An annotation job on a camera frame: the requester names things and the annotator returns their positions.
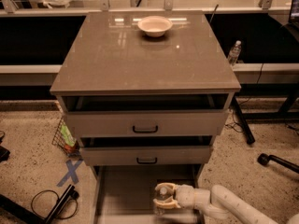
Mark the black stand leg left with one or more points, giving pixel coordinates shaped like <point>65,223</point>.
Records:
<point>46,206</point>

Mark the wire basket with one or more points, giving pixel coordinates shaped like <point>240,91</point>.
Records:
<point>58,142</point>

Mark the black drawer handle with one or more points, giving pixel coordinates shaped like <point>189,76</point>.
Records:
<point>146,161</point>
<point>145,130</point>

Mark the grey drawer cabinet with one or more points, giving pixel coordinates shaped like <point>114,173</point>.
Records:
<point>113,66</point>

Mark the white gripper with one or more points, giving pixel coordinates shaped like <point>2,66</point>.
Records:
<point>186,195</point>

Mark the black top drawer handle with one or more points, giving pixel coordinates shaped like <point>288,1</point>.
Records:
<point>145,130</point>

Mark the blue tape cross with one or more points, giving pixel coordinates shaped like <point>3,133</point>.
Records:
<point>71,172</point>

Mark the black chair caster leg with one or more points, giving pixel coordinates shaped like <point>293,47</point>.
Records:
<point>264,159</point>

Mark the white bowl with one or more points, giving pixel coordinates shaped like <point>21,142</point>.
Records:
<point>155,26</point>

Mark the black table leg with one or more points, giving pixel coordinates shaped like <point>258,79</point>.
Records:
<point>245,127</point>

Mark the green packet in basket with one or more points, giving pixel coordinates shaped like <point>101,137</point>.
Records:
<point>67,136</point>

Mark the background water bottle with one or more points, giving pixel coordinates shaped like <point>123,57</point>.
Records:
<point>234,53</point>

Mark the bottom open drawer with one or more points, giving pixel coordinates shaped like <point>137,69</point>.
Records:
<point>124,194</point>

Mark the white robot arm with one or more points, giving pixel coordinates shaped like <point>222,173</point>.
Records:
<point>217,202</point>

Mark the long grey bench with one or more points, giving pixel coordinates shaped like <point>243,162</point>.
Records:
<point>246,73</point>

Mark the grey drawer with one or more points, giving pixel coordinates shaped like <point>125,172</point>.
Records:
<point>170,123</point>
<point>167,149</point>

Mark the clear water bottle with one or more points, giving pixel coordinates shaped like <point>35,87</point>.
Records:
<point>161,196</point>

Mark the black middle drawer handle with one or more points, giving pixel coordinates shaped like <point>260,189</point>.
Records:
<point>146,161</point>

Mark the top grey drawer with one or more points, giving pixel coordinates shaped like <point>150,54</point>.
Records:
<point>170,123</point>

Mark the middle grey drawer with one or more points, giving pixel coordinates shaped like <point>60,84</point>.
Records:
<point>167,149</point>

